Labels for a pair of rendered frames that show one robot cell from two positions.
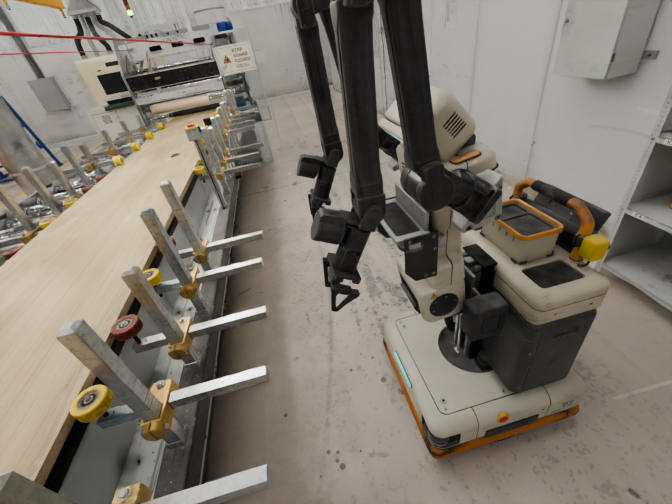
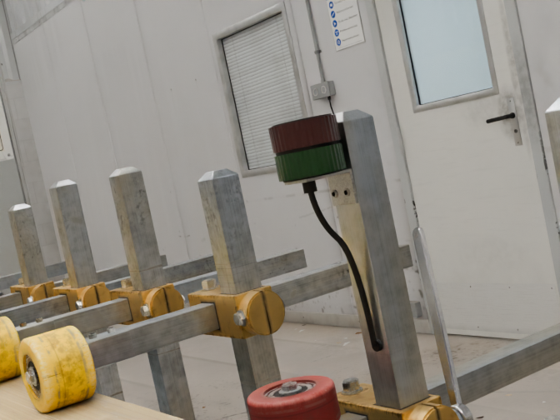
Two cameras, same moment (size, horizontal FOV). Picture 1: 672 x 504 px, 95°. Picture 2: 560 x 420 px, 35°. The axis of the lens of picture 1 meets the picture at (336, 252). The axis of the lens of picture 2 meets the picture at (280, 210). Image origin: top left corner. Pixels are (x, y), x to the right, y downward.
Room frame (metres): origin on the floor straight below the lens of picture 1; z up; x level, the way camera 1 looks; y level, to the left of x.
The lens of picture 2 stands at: (2.01, 1.18, 1.11)
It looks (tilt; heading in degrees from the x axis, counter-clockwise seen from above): 4 degrees down; 333
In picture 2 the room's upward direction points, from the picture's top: 12 degrees counter-clockwise
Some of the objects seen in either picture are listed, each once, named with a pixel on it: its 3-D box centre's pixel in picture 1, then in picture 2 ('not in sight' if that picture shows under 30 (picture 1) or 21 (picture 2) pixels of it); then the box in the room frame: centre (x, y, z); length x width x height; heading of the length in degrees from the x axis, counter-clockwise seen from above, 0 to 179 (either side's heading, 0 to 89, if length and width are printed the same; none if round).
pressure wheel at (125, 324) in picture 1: (133, 334); not in sight; (0.72, 0.68, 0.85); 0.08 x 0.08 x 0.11
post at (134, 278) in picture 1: (170, 328); not in sight; (0.70, 0.55, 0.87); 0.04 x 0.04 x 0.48; 6
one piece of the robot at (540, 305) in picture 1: (499, 290); not in sight; (0.85, -0.61, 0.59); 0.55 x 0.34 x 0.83; 6
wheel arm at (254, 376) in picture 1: (186, 396); not in sight; (0.49, 0.46, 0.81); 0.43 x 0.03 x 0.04; 96
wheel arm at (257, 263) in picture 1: (208, 276); not in sight; (0.99, 0.51, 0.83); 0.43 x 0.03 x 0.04; 96
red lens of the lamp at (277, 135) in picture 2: not in sight; (304, 133); (2.68, 0.80, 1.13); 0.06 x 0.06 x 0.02
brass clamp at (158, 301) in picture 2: not in sight; (147, 304); (3.21, 0.81, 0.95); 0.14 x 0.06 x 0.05; 6
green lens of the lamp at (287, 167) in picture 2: not in sight; (310, 162); (2.68, 0.80, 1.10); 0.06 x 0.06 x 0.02
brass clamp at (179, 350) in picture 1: (182, 338); not in sight; (0.72, 0.55, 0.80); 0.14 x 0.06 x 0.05; 6
